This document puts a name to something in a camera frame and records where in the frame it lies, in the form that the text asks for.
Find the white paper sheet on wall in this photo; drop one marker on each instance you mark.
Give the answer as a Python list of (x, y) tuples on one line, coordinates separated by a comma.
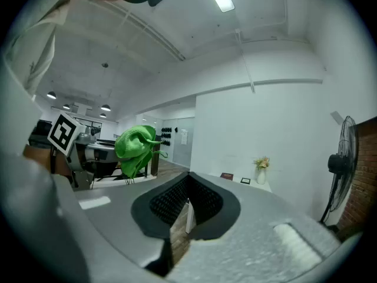
[(184, 137)]

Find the green microfibre cloth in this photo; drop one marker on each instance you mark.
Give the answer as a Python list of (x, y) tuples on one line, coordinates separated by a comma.
[(132, 146)]

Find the person's left forearm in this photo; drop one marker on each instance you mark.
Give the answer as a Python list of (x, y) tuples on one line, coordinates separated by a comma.
[(44, 161)]

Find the white vase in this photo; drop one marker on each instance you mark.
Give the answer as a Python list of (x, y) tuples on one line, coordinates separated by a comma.
[(261, 177)]

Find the white table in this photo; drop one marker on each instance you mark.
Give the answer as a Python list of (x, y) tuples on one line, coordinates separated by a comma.
[(237, 177)]

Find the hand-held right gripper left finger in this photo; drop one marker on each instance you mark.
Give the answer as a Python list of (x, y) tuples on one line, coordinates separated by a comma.
[(117, 214)]

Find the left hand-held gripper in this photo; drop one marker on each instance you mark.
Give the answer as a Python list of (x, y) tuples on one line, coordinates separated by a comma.
[(63, 131)]

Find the black standing fan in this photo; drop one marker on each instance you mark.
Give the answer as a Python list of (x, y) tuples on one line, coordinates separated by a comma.
[(335, 162)]

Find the rows of black wall-mounted items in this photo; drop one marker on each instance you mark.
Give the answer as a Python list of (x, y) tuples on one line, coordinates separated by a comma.
[(166, 129)]

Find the person's white shirt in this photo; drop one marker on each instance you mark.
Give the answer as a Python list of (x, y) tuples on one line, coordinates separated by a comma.
[(35, 46)]

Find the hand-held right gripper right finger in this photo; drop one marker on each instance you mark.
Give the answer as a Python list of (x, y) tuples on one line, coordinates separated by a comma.
[(259, 231)]

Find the grey wall box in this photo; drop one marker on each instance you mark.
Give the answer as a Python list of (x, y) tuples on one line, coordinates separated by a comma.
[(336, 117)]

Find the yellow and orange flower bouquet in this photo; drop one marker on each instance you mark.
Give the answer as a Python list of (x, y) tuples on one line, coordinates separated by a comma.
[(261, 162)]

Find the maroon hardcover book gold ornament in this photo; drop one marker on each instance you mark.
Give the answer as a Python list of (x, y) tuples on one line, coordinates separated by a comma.
[(226, 176)]

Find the small black framed picture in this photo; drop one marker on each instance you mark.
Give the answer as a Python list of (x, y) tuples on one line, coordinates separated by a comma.
[(245, 180)]

